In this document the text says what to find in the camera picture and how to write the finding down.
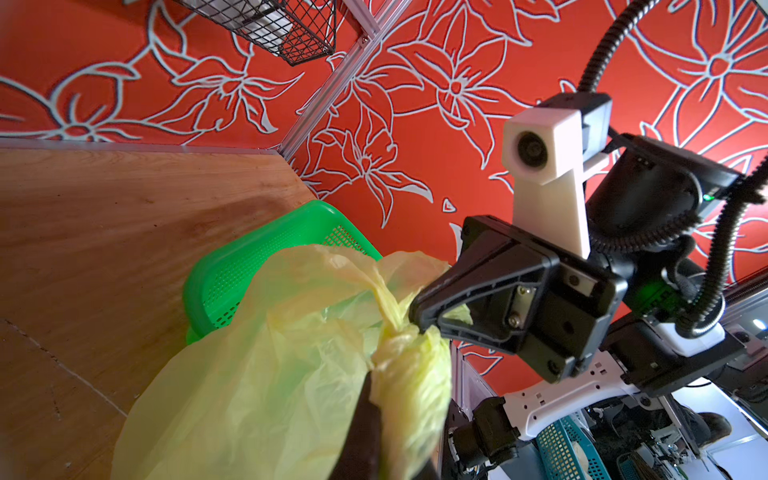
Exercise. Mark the yellow plastic bag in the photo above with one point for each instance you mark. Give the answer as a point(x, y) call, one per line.
point(272, 395)

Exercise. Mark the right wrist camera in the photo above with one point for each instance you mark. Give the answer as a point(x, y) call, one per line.
point(550, 150)

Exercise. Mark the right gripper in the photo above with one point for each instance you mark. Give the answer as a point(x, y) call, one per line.
point(511, 292)

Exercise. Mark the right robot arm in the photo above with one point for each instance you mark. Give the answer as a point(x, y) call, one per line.
point(639, 316)

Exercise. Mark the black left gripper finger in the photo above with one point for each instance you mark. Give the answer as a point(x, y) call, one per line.
point(360, 455)

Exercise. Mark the teal plastic crate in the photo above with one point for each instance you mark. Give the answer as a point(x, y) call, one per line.
point(567, 453)

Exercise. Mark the green plastic basket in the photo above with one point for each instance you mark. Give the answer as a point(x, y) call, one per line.
point(217, 283)

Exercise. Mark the black wire wall basket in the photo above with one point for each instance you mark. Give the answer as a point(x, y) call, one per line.
point(296, 31)

